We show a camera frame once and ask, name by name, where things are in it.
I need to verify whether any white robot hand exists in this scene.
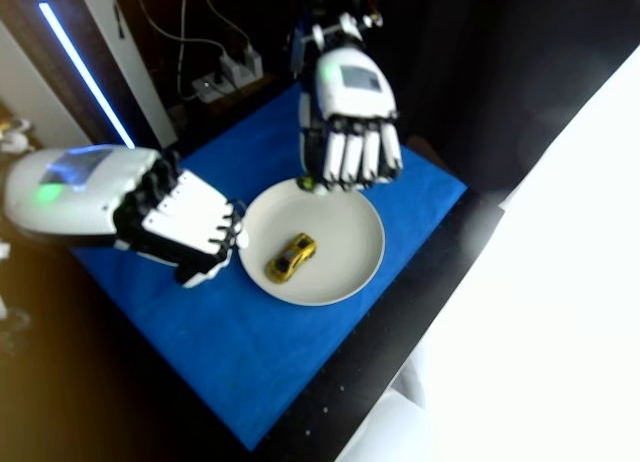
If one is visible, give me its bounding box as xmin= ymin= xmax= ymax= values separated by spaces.
xmin=2 ymin=144 xmax=250 ymax=289
xmin=297 ymin=46 xmax=405 ymax=196

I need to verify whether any green toy car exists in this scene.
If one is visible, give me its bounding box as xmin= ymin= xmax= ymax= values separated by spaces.
xmin=295 ymin=175 xmax=331 ymax=196

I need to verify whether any yellow toy car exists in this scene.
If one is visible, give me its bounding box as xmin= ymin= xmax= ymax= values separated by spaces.
xmin=264 ymin=232 xmax=318 ymax=285

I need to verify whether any white round plate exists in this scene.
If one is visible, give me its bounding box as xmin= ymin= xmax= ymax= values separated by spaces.
xmin=238 ymin=178 xmax=386 ymax=307

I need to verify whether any white power strip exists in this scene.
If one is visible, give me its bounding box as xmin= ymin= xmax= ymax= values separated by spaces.
xmin=191 ymin=74 xmax=236 ymax=104
xmin=218 ymin=44 xmax=264 ymax=82

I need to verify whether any glowing light strip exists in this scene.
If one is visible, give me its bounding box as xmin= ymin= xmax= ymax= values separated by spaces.
xmin=38 ymin=1 xmax=136 ymax=149

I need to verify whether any white upright panel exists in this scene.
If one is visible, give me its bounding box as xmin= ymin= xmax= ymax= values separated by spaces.
xmin=79 ymin=0 xmax=179 ymax=148

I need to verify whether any dark curtain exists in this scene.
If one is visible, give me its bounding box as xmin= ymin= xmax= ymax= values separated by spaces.
xmin=379 ymin=0 xmax=640 ymax=198

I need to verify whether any blue table cloth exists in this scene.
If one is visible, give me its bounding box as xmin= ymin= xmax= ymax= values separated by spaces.
xmin=69 ymin=81 xmax=470 ymax=452

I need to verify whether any white backdrop sheet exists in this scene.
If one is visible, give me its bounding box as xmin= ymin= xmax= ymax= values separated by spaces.
xmin=339 ymin=46 xmax=640 ymax=462

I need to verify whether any beige cable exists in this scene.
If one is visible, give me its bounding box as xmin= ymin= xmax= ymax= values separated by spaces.
xmin=133 ymin=0 xmax=251 ymax=58

